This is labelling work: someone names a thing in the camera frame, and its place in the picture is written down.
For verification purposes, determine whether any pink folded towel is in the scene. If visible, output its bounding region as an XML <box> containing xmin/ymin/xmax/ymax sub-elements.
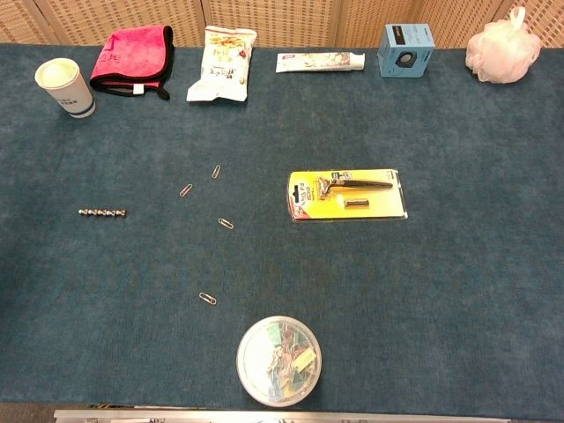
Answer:
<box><xmin>89</xmin><ymin>24</ymin><xmax>176</xmax><ymax>101</ymax></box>

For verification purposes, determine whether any white snack bag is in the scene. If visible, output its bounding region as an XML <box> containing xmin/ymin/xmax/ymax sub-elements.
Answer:
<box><xmin>185</xmin><ymin>25</ymin><xmax>257</xmax><ymax>103</ymax></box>

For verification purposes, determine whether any light blue speaker box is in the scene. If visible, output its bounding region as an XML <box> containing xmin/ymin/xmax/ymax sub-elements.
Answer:
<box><xmin>377</xmin><ymin>23</ymin><xmax>436</xmax><ymax>79</ymax></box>

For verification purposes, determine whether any beaded metal chain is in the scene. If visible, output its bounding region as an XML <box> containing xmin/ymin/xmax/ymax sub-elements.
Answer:
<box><xmin>78</xmin><ymin>207</ymin><xmax>130</xmax><ymax>219</ymax></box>

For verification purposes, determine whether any woven rattan folding screen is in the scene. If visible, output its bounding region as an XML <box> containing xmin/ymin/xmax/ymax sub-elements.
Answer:
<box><xmin>0</xmin><ymin>0</ymin><xmax>564</xmax><ymax>49</ymax></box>

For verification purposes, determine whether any yellow razor blister pack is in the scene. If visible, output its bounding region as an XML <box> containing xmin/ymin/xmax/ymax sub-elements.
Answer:
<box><xmin>287</xmin><ymin>167</ymin><xmax>409</xmax><ymax>223</ymax></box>

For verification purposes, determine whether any aluminium frame rail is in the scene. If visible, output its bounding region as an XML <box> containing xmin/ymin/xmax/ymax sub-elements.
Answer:
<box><xmin>53</xmin><ymin>408</ymin><xmax>512</xmax><ymax>423</ymax></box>

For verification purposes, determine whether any pale pink bath loofah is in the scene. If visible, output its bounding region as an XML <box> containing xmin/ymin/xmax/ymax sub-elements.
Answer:
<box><xmin>465</xmin><ymin>5</ymin><xmax>543</xmax><ymax>85</ymax></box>

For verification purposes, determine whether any white paper cup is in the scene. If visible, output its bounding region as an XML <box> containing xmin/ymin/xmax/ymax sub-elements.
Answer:
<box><xmin>33</xmin><ymin>57</ymin><xmax>97</xmax><ymax>120</ymax></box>

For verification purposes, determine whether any round clear clip container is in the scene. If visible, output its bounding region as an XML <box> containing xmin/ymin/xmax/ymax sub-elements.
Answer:
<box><xmin>235</xmin><ymin>315</ymin><xmax>323</xmax><ymax>408</ymax></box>

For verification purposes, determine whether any white toothpaste tube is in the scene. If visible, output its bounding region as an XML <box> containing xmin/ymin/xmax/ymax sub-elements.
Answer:
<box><xmin>275</xmin><ymin>51</ymin><xmax>367</xmax><ymax>74</ymax></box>

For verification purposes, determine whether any blue felt table cover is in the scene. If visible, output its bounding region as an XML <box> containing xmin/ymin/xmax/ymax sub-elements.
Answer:
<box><xmin>0</xmin><ymin>42</ymin><xmax>564</xmax><ymax>418</ymax></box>

